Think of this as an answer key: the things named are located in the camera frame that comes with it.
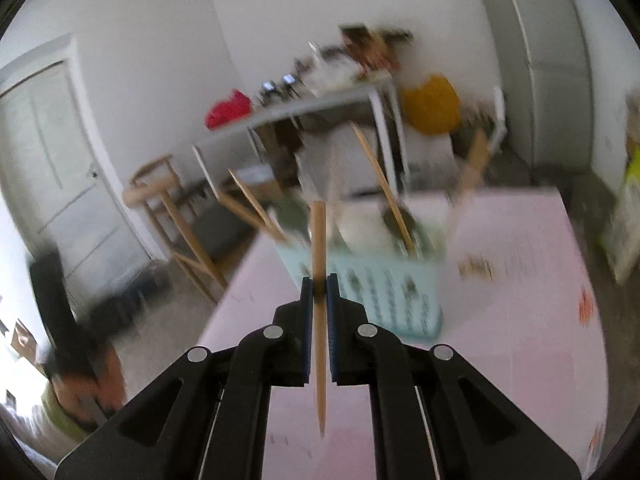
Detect wooden chair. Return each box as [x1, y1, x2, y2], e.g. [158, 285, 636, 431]
[122, 154, 257, 307]

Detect person's left forearm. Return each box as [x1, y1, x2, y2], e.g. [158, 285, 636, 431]
[0, 384, 88, 467]

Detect silver refrigerator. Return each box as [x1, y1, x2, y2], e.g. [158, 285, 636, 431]
[472, 0, 597, 174]

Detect pile of small boxes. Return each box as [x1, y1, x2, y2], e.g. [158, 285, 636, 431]
[339, 24, 414, 72]

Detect yellow plastic bag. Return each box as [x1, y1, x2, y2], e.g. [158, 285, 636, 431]
[401, 74, 461, 134]

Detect person's left hand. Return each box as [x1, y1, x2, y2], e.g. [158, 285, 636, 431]
[52, 344, 126, 414]

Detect black electronic devices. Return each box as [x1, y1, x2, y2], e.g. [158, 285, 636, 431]
[259, 73, 299, 94]

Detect white board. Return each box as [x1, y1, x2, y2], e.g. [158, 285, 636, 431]
[492, 87, 507, 157]

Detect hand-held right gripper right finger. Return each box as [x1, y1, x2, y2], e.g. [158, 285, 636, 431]
[326, 273, 584, 480]

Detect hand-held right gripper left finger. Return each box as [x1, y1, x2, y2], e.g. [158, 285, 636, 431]
[54, 276, 314, 480]

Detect white door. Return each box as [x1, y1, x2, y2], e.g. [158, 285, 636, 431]
[0, 59, 152, 282]

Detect white side table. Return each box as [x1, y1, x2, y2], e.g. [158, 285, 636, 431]
[192, 72, 412, 202]

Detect printed rice bag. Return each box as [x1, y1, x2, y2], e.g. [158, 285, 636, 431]
[601, 144, 640, 282]

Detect pink printed tablecloth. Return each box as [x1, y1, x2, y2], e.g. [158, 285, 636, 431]
[196, 186, 609, 480]

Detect teal plastic utensil holder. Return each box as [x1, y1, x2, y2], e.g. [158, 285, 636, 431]
[271, 230, 447, 345]

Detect red plastic bag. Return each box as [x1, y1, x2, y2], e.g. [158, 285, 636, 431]
[205, 89, 252, 131]

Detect white plastic rice paddle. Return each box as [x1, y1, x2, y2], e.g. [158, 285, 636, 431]
[339, 204, 392, 257]

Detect white box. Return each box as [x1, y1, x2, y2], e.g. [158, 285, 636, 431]
[330, 130, 457, 197]

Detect white plastic bag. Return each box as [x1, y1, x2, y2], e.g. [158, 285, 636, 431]
[309, 57, 362, 92]

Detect green bag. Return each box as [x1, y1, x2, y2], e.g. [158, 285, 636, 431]
[456, 119, 497, 162]

